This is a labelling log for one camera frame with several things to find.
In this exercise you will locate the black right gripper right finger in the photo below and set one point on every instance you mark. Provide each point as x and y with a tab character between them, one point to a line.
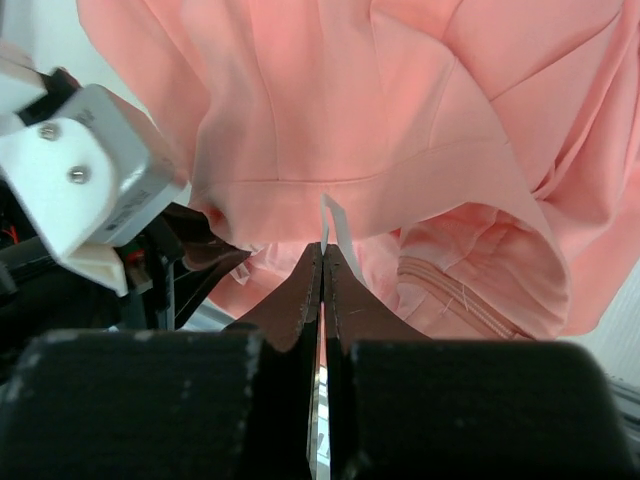
352	313

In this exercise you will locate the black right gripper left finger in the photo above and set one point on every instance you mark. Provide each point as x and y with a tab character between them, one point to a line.
269	387

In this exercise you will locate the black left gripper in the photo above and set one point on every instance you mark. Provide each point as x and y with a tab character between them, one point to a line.
170	269

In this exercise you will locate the pink skirt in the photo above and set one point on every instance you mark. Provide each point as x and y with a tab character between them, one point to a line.
484	155

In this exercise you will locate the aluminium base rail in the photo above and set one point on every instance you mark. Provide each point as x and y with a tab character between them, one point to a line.
614	343

